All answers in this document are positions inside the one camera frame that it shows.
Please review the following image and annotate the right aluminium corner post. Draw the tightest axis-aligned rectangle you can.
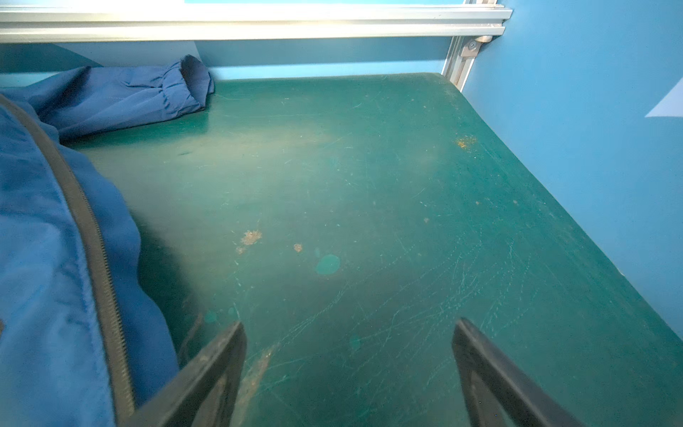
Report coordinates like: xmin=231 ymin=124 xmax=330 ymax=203
xmin=441 ymin=0 xmax=500 ymax=92

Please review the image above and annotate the blue jacket with black lining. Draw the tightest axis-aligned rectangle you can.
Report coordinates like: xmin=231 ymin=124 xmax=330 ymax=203
xmin=1 ymin=55 xmax=215 ymax=426

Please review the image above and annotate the horizontal aluminium back rail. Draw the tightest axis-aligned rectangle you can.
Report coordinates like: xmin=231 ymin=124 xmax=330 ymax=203
xmin=1 ymin=2 xmax=513 ymax=44

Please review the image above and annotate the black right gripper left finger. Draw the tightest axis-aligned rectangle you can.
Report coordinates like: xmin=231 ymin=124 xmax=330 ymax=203
xmin=125 ymin=322 xmax=247 ymax=426

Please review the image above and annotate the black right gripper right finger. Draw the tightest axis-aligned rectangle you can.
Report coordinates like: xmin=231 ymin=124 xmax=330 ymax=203
xmin=452 ymin=318 xmax=583 ymax=427

